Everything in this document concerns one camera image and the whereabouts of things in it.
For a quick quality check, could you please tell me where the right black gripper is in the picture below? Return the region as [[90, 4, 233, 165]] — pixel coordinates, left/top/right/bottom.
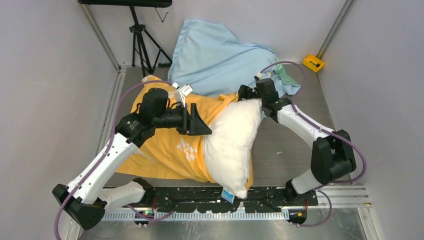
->
[[229, 85, 266, 118]]

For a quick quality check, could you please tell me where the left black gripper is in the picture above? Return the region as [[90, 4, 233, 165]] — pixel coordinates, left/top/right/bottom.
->
[[153, 102, 211, 135]]

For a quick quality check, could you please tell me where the white pillow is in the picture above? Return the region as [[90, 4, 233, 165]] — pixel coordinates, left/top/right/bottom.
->
[[202, 99, 262, 199]]

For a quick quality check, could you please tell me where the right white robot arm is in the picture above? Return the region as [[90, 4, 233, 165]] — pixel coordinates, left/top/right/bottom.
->
[[238, 78, 357, 205]]

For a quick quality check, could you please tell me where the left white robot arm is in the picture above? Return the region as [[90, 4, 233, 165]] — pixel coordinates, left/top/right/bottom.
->
[[52, 85, 212, 231]]

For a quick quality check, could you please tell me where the light blue cloth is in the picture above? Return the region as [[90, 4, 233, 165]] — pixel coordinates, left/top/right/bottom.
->
[[167, 19, 301, 97]]

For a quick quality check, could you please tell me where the yellow box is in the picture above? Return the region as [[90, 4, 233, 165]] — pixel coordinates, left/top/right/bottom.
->
[[302, 54, 325, 73]]

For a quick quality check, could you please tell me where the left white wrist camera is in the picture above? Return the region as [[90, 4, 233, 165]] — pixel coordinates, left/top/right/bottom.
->
[[171, 82, 193, 108]]

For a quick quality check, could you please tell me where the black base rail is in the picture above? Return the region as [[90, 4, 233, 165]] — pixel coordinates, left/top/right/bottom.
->
[[71, 185, 372, 223]]

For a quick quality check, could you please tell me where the black camera tripod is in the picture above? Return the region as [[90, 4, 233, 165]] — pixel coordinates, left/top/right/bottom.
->
[[129, 6, 173, 77]]

